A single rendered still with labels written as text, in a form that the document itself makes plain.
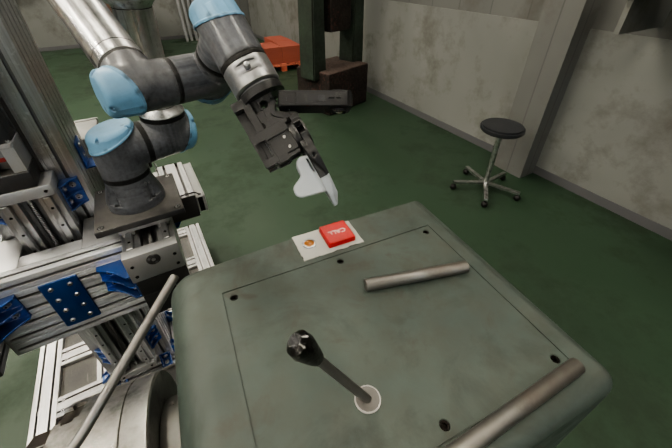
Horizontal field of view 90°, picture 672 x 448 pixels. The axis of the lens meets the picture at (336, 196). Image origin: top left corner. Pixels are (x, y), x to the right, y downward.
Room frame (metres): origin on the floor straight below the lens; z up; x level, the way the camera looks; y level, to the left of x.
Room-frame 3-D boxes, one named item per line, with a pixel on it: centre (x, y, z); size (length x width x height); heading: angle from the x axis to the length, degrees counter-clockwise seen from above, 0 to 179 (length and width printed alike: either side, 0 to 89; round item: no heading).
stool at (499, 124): (2.58, -1.36, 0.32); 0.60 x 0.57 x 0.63; 106
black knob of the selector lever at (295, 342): (0.21, 0.04, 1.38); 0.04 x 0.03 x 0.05; 115
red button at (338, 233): (0.54, 0.00, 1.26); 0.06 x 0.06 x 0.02; 25
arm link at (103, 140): (0.80, 0.58, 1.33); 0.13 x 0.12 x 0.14; 135
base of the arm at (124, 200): (0.80, 0.59, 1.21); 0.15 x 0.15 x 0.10
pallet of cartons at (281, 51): (7.05, 1.24, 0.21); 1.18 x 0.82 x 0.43; 30
